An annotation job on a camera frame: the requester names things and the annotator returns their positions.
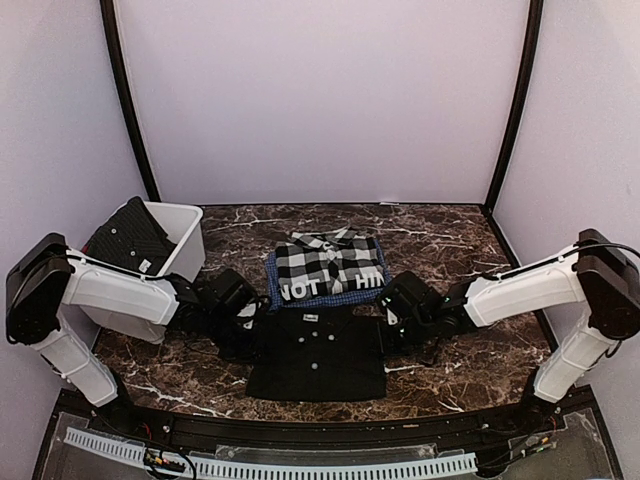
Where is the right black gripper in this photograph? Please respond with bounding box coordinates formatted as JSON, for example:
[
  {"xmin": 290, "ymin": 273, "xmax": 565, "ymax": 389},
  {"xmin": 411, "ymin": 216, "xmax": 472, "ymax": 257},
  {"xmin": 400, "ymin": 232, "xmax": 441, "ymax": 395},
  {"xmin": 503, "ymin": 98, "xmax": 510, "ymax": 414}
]
[{"xmin": 369, "ymin": 312, "xmax": 435, "ymax": 358}]

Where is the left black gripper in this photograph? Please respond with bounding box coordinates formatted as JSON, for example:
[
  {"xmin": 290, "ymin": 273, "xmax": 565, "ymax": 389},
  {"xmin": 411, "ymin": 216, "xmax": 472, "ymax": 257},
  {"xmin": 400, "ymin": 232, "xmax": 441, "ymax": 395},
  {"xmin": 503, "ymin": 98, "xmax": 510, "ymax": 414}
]
[{"xmin": 204, "ymin": 309, "xmax": 273, "ymax": 366}]

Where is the black long sleeve shirt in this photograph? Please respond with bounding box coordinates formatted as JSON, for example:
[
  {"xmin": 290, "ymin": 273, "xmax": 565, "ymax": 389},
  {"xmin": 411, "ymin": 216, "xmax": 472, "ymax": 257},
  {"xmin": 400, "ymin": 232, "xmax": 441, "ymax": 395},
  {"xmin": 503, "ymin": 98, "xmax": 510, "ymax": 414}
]
[{"xmin": 246, "ymin": 307, "xmax": 386, "ymax": 402}]

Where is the black white plaid shirt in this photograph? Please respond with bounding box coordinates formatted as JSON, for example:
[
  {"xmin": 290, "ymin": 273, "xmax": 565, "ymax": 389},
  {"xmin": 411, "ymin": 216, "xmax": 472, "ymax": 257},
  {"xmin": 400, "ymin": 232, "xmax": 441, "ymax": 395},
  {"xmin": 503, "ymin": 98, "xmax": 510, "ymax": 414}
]
[{"xmin": 273, "ymin": 227, "xmax": 383, "ymax": 302}]

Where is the blue checked shirt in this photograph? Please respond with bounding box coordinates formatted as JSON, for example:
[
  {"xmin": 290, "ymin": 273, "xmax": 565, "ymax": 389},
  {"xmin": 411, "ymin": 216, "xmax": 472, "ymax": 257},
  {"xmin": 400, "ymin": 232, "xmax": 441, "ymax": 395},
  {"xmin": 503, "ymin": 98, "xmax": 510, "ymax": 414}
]
[{"xmin": 265, "ymin": 239, "xmax": 391, "ymax": 312}]

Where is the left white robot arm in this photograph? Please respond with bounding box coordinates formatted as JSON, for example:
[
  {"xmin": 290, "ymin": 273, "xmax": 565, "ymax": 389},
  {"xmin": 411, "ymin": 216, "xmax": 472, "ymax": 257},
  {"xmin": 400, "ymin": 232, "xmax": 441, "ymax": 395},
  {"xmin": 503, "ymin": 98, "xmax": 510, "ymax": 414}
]
[{"xmin": 5, "ymin": 233, "xmax": 264, "ymax": 436}]

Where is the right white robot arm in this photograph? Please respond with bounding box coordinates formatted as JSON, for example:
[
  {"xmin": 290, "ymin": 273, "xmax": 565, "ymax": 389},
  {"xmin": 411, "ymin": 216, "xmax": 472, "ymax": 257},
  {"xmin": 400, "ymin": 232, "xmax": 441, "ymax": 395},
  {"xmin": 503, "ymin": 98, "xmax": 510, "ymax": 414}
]
[{"xmin": 376, "ymin": 229, "xmax": 639, "ymax": 434}]

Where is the white plastic bin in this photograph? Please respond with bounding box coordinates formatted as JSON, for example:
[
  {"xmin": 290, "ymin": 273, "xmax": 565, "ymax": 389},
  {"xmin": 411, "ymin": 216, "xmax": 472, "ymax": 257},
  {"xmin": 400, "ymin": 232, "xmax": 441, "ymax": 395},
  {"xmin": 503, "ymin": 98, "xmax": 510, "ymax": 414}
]
[{"xmin": 77, "ymin": 201, "xmax": 205, "ymax": 344}]

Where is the black patterned shirt in bin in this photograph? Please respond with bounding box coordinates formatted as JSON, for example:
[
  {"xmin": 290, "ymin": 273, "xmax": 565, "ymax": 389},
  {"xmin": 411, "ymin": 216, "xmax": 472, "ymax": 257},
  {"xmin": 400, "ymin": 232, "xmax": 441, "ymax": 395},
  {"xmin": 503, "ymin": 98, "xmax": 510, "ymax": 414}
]
[{"xmin": 82, "ymin": 196, "xmax": 176, "ymax": 276}]

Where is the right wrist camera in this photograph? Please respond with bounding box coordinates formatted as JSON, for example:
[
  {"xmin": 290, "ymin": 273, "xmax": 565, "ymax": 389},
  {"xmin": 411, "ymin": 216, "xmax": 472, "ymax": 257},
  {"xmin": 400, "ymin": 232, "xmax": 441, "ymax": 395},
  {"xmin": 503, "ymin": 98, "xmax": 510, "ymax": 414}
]
[{"xmin": 384, "ymin": 307, "xmax": 402, "ymax": 326}]

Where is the black curved table rail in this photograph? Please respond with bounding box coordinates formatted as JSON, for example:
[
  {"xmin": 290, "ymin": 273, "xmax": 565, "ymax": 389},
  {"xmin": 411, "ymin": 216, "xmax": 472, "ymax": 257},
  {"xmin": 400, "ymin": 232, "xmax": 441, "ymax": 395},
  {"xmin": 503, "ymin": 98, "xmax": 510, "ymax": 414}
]
[{"xmin": 54, "ymin": 389, "xmax": 571, "ymax": 454}]

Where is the white slotted cable duct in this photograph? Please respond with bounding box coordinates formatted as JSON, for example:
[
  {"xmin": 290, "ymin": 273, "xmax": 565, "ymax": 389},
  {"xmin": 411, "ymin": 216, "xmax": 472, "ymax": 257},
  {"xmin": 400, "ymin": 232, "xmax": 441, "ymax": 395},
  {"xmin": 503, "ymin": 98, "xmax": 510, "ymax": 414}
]
[{"xmin": 64, "ymin": 427, "xmax": 477, "ymax": 479}]

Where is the right black frame post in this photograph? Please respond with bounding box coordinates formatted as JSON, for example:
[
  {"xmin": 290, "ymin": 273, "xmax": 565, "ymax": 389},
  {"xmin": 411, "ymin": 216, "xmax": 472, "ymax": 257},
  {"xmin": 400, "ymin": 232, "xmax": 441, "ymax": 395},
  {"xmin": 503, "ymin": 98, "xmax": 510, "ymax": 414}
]
[{"xmin": 483, "ymin": 0, "xmax": 544, "ymax": 216}]

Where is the black frame post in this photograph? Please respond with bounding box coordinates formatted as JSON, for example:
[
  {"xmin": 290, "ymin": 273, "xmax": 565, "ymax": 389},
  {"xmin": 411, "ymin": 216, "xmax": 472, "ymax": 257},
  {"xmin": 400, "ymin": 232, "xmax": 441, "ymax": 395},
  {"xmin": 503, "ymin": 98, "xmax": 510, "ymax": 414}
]
[
  {"xmin": 483, "ymin": 0, "xmax": 544, "ymax": 216},
  {"xmin": 99, "ymin": 0, "xmax": 161, "ymax": 202}
]

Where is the left black frame post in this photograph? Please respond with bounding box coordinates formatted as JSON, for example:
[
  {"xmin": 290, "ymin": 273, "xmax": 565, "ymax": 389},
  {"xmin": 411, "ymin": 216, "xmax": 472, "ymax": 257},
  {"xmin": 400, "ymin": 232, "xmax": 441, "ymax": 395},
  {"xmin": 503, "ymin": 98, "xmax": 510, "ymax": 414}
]
[{"xmin": 99, "ymin": 0, "xmax": 161, "ymax": 202}]

